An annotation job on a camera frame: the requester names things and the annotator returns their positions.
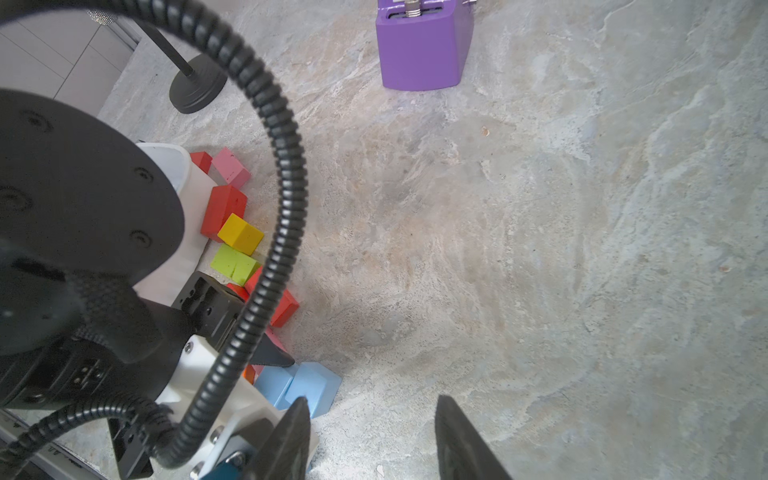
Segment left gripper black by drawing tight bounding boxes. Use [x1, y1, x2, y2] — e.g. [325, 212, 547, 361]
[171, 271, 311, 480]

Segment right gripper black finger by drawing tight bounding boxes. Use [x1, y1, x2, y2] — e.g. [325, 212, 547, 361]
[435, 395, 512, 480]

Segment white plastic tray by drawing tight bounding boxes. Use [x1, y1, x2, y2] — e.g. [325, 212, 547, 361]
[134, 143, 216, 306]

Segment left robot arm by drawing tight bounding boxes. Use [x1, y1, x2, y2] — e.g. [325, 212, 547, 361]
[1, 87, 308, 479]

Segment blue cube front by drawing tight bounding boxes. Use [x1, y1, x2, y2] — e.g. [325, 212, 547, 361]
[254, 364, 299, 410]

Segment blue cube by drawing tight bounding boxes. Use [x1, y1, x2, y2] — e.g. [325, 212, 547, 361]
[284, 362, 342, 419]
[254, 364, 299, 410]

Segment blue cube right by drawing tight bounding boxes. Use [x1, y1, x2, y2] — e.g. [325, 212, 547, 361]
[284, 362, 342, 419]

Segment red block centre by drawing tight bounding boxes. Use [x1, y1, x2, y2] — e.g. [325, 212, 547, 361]
[226, 265, 301, 329]

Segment green block upper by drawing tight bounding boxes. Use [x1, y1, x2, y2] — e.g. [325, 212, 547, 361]
[210, 244, 262, 286]

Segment yellow cube upper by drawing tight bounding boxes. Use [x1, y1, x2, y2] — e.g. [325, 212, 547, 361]
[217, 213, 264, 256]

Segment red block by tray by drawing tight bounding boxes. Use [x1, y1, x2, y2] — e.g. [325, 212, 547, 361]
[200, 185, 248, 243]

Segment pink block upper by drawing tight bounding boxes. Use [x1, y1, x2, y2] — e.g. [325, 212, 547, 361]
[212, 148, 252, 190]

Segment black microphone stand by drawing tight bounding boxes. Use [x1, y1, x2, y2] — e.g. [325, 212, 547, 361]
[136, 20, 227, 114]

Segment purple metronome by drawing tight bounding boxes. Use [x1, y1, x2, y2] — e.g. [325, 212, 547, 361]
[375, 0, 474, 92]

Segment black corrugated cable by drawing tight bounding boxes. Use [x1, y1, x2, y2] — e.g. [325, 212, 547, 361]
[0, 0, 309, 480]

